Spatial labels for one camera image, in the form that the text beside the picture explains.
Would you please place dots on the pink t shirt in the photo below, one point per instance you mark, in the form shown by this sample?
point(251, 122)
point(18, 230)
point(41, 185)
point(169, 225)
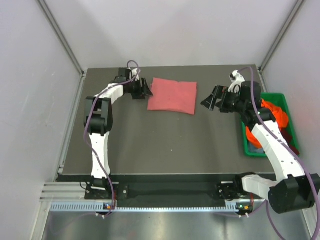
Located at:
point(173, 96)

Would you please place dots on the aluminium front rail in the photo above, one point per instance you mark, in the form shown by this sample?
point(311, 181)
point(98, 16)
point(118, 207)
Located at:
point(62, 192)

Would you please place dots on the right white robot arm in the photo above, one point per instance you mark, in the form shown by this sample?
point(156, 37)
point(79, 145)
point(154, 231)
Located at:
point(293, 188)

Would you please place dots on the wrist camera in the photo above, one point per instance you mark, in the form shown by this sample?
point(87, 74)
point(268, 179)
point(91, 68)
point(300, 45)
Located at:
point(135, 74)
point(236, 82)

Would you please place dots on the light blue t shirt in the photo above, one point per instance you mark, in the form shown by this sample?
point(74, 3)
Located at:
point(255, 150)

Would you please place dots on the green plastic bin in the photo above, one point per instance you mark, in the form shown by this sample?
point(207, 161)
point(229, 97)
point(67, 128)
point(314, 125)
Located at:
point(277, 103)

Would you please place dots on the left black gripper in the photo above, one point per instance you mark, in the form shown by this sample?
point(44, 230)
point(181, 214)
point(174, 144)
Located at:
point(144, 89)

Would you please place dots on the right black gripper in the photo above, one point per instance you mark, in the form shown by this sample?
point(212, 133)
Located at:
point(223, 93)

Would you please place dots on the aluminium frame post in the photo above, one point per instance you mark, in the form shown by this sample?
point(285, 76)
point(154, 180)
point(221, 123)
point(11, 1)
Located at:
point(60, 35)
point(298, 5)

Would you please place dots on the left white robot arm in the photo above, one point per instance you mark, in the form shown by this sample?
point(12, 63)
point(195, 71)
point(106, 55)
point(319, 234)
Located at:
point(98, 121)

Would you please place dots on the maroon t shirt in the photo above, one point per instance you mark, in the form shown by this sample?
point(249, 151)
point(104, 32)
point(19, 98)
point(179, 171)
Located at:
point(289, 140)

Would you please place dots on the grey slotted cable duct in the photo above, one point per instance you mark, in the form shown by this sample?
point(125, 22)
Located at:
point(104, 207)

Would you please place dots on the orange t shirt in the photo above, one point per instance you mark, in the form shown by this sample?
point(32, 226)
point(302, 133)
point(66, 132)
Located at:
point(281, 119)

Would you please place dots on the left aluminium frame post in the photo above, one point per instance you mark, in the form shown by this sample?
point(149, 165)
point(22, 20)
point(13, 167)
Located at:
point(60, 35)

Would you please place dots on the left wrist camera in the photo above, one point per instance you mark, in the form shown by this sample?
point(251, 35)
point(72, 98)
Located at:
point(135, 74)

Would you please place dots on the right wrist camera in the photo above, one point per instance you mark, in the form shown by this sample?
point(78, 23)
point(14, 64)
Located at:
point(236, 82)

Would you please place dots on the right aluminium frame post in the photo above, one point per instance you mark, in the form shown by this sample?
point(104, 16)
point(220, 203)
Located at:
point(298, 5)

